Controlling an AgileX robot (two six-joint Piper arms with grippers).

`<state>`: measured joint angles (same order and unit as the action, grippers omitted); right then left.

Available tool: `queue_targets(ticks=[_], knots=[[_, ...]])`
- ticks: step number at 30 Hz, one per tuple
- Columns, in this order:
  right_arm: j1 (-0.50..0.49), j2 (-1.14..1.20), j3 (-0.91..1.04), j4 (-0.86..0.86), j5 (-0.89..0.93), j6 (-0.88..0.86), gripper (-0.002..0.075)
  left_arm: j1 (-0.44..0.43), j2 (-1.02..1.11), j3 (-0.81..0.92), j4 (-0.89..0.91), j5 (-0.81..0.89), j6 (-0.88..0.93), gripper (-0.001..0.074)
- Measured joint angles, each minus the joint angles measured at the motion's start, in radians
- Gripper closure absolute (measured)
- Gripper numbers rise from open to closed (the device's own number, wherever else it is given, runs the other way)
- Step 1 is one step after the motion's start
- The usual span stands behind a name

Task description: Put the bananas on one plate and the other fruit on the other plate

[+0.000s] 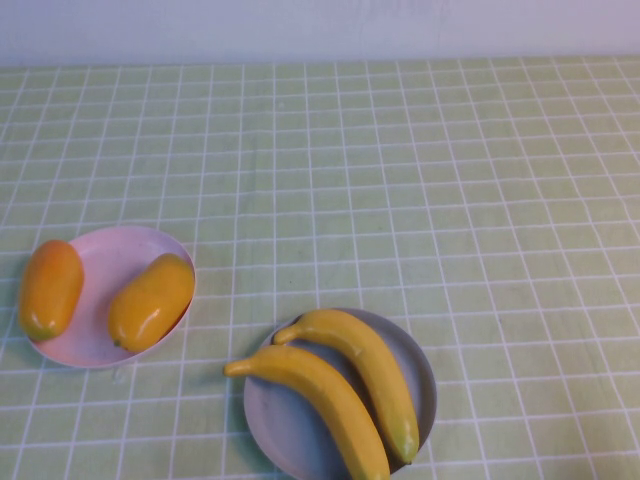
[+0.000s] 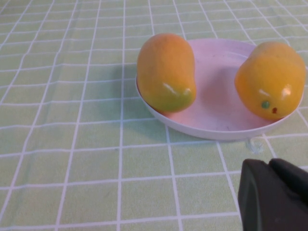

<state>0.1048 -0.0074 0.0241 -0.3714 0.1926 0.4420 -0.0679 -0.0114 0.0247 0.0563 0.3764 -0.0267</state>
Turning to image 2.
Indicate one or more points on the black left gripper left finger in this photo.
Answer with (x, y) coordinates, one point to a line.
(264, 202)

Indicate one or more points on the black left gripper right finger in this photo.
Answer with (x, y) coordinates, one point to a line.
(292, 175)

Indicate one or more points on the plain yellow mango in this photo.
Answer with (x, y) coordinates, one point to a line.
(269, 79)

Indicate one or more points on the mango with orange blush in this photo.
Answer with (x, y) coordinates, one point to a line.
(166, 72)

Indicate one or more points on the pink round plate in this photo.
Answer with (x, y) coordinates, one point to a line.
(216, 96)

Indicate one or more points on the green checked tablecloth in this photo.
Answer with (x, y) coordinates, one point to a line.
(72, 144)

